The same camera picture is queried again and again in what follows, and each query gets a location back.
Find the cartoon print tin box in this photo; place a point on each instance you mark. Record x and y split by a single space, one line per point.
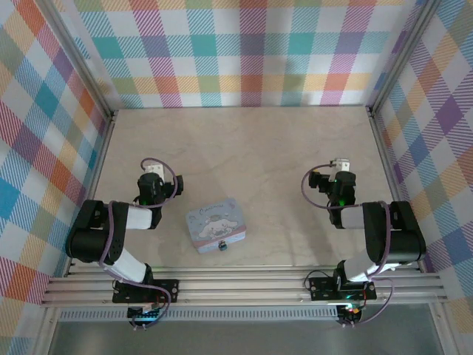
214 225

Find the small padlock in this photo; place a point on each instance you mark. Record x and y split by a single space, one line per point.
222 246

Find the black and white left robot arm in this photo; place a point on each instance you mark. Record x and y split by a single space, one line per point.
88 240

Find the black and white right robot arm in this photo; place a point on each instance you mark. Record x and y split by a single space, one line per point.
403 240

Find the grey metal panel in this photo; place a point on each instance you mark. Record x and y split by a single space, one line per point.
240 338

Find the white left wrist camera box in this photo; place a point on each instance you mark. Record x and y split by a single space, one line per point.
153 171

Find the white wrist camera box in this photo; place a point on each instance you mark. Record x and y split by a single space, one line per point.
341 165
153 171

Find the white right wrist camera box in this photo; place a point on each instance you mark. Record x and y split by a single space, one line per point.
341 165

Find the aluminium side rail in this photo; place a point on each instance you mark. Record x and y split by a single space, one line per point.
393 185
94 185

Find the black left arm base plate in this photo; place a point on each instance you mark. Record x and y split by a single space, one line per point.
166 290

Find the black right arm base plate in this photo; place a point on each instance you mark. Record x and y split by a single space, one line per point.
321 290

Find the long aluminium mounting rail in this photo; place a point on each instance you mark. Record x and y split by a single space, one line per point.
240 290

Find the aluminium frame post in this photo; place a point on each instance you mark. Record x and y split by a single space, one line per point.
403 55
81 55

